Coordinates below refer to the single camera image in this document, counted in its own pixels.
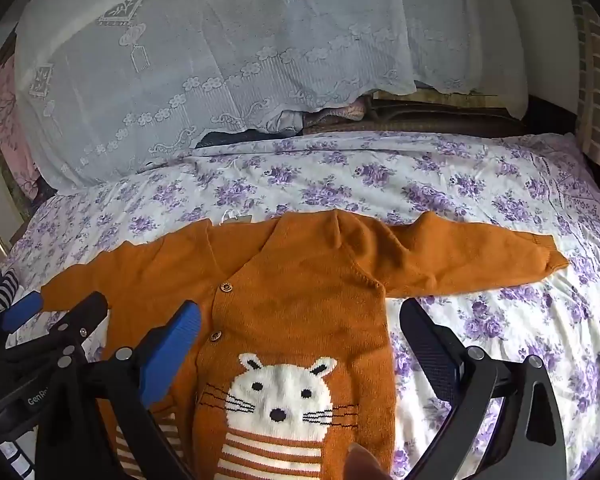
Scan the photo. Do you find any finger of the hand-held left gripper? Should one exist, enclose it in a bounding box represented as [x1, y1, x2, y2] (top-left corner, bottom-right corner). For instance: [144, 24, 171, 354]
[10, 291, 110, 367]
[0, 292, 44, 361]

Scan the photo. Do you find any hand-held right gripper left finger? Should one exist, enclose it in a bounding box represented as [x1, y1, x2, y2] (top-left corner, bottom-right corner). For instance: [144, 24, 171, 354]
[34, 301, 202, 480]

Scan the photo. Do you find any white folded quilt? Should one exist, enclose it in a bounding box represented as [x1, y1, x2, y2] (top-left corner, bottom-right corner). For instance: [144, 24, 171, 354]
[405, 0, 581, 121]

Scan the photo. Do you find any black white striped cloth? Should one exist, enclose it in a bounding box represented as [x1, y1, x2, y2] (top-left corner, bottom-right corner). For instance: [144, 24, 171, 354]
[0, 267, 21, 318]

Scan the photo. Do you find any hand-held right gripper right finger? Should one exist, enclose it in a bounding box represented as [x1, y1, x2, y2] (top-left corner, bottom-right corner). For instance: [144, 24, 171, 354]
[399, 299, 567, 480]

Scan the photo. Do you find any brick pattern curtain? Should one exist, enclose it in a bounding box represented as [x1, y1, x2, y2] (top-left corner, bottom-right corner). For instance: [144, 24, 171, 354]
[565, 0, 600, 171]

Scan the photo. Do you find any purple floral bed sheet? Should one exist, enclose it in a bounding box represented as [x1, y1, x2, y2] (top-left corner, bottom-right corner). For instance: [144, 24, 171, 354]
[0, 130, 600, 480]

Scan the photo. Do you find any orange knitted sweater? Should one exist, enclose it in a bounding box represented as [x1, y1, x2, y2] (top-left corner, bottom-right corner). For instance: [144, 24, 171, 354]
[40, 210, 571, 480]

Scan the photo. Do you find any pink cloth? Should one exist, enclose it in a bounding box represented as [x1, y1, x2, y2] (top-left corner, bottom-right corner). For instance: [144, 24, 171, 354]
[0, 55, 41, 201]

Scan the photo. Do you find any person's right hand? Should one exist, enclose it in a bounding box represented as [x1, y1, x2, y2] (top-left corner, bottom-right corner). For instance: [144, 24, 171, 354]
[342, 442, 392, 480]

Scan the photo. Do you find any white lace cloth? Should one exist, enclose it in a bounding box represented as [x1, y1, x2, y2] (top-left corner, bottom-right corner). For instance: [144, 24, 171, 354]
[12, 0, 421, 196]

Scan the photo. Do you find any pile of folded clothes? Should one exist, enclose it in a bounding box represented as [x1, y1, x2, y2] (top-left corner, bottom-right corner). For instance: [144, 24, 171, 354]
[195, 97, 376, 148]

